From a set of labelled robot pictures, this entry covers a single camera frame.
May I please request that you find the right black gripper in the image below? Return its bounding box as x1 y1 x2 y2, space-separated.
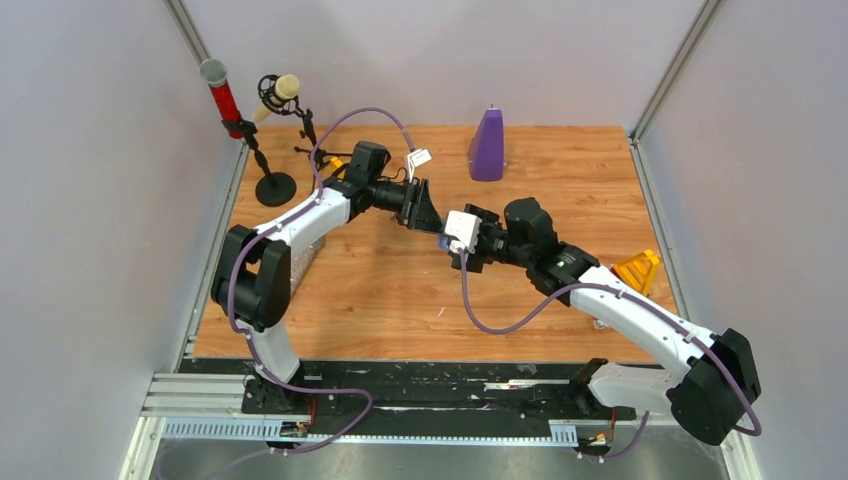
450 207 532 274

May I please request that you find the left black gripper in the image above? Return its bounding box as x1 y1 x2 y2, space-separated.
368 177 445 237

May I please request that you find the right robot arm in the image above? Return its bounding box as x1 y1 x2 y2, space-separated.
443 197 763 445

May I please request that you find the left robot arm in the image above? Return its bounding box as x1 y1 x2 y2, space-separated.
210 141 444 413

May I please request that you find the purple metronome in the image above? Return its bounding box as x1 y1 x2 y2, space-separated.
468 105 505 182

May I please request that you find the yellow green toy block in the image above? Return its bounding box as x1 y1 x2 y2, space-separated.
328 156 347 177

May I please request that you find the silver glitter microphone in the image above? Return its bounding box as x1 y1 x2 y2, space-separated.
290 237 325 296

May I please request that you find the colourful toy truck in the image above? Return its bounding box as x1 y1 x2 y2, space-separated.
611 249 661 297

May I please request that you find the black round-base mic stand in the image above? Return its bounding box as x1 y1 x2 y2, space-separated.
221 119 297 207

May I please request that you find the beige condenser microphone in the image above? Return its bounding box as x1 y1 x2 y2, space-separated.
251 74 300 123

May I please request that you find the red microphone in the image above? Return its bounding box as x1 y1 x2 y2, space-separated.
200 58 243 139

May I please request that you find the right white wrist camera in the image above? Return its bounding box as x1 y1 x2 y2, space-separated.
443 210 482 253

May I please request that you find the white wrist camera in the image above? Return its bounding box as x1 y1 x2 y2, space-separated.
404 148 432 182
443 210 482 253

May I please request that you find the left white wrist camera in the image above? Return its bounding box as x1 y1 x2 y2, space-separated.
404 148 432 182

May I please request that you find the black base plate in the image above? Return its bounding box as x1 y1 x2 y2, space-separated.
179 358 637 439

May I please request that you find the slotted cable duct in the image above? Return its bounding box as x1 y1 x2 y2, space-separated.
162 418 579 446

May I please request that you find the aluminium frame rail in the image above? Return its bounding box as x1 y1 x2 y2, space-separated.
141 373 246 418

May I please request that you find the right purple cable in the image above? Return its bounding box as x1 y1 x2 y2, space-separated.
458 248 763 462

